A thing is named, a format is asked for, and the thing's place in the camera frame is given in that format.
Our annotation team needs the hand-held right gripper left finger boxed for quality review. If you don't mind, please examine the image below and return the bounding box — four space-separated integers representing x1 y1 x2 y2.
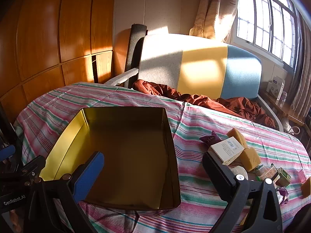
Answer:
23 151 105 233

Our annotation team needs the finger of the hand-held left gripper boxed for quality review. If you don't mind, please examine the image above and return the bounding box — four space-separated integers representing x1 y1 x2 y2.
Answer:
0 144 16 163

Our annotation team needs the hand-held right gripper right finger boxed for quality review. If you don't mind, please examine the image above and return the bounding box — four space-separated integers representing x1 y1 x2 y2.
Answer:
202 151 283 233

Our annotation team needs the small purple packet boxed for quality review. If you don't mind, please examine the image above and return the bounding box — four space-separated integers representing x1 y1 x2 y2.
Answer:
200 130 220 146

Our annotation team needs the purple snack packet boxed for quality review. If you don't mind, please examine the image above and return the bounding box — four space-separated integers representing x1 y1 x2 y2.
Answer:
277 187 289 204

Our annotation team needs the wedge yellow sponge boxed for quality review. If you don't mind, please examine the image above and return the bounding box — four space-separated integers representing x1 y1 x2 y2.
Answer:
301 177 311 198

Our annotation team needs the white carton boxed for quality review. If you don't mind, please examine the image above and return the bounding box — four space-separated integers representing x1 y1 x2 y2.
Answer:
210 136 245 165

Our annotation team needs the cracker packet with yellow label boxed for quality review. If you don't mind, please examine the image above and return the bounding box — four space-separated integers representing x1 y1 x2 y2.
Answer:
255 164 268 182

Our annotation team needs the striped bedsheet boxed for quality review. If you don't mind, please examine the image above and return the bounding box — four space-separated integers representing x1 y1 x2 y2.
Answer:
13 82 311 233

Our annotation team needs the small green box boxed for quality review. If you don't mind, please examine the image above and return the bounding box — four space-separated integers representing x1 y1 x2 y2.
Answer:
276 167 291 188

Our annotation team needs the rust brown quilt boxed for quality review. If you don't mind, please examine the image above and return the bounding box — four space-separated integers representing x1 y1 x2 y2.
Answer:
132 79 276 129

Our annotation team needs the wooden side table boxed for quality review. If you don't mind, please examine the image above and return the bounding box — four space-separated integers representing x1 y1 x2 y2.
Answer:
259 90 305 127

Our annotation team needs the person's dark clothing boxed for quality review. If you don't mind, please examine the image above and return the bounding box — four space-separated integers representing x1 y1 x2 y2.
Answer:
284 199 311 233

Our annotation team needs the white cardboard box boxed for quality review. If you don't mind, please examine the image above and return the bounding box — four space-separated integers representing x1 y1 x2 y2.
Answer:
266 76 285 100

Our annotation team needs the grey yellow blue headboard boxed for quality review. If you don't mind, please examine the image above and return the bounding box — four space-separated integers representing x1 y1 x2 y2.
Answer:
138 33 262 100

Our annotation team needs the grey yellow blue chair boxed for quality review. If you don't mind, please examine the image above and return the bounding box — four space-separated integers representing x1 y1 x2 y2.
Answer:
104 68 284 132

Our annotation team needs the brown striped curtain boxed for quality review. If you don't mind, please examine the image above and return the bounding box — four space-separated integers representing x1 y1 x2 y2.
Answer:
290 17 311 127

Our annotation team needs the wooden wardrobe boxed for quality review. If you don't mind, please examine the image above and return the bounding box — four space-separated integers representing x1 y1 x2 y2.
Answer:
0 0 114 124

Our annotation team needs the barred window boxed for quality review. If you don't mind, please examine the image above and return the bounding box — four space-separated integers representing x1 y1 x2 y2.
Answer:
233 0 300 68

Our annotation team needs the beige patterned curtain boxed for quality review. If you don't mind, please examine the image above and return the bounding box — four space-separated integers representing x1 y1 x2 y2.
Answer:
190 0 240 42

